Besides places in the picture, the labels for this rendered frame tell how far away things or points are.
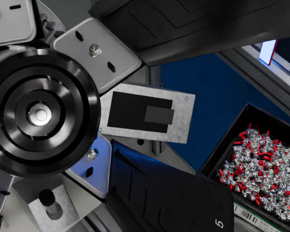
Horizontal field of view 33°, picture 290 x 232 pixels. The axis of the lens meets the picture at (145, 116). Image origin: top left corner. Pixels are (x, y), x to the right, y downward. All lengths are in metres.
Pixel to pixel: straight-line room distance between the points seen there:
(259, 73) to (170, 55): 0.46
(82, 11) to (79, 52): 1.11
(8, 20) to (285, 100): 0.60
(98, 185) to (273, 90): 0.52
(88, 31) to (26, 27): 0.10
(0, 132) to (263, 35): 0.31
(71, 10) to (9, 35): 1.12
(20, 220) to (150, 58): 0.37
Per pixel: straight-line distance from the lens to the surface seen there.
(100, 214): 1.62
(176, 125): 0.70
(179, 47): 0.53
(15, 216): 0.78
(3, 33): 0.49
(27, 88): 0.44
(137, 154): 0.61
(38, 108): 0.45
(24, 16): 0.48
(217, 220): 0.69
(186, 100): 0.70
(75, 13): 1.63
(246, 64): 0.98
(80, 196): 0.80
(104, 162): 0.56
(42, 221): 0.69
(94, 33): 0.55
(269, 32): 0.58
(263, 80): 0.97
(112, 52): 0.53
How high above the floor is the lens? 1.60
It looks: 59 degrees down
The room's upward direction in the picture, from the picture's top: 4 degrees counter-clockwise
